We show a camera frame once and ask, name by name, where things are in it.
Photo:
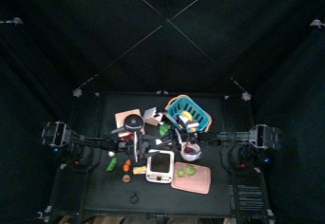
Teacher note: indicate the white toy egg half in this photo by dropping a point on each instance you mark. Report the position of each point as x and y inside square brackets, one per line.
[112, 153]

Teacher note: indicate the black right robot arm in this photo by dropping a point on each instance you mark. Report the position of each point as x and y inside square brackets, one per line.
[255, 136]

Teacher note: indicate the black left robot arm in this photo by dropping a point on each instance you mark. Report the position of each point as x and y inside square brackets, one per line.
[67, 136]

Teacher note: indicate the green toy fruit half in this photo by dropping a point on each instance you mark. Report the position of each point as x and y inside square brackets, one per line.
[192, 170]

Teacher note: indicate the red book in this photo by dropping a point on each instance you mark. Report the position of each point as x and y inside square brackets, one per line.
[128, 136]

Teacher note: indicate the green toy leaf vegetable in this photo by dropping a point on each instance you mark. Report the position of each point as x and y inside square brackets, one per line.
[165, 129]

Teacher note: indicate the white and purple toy bowl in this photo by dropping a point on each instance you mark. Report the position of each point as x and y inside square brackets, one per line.
[192, 152]

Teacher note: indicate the yellow toy banana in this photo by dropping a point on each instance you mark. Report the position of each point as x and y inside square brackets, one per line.
[186, 116]

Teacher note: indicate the orange toy carrot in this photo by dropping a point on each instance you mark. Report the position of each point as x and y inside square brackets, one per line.
[128, 165]

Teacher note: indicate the white toy scale black screen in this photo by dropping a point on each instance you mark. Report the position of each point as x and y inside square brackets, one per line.
[161, 166]

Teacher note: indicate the white toy carton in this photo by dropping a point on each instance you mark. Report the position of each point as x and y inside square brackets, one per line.
[153, 116]

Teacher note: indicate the black toy frying pan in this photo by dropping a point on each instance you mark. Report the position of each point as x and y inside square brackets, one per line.
[134, 122]

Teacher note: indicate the green toy pea pod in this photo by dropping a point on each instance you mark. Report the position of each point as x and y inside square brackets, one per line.
[112, 164]

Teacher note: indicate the yellow toy cheese slice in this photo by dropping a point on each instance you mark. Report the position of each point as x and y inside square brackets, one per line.
[140, 170]

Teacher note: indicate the green star-shaped toy slice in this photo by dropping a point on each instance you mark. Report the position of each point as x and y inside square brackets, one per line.
[181, 173]

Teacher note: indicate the brown toy food piece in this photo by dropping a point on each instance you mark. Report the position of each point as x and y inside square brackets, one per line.
[126, 178]

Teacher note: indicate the large pink cutting board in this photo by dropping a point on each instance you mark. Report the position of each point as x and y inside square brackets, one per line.
[199, 182]

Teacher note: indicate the metal frame clamp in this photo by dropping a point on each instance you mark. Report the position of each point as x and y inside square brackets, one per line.
[247, 96]
[17, 21]
[316, 23]
[77, 92]

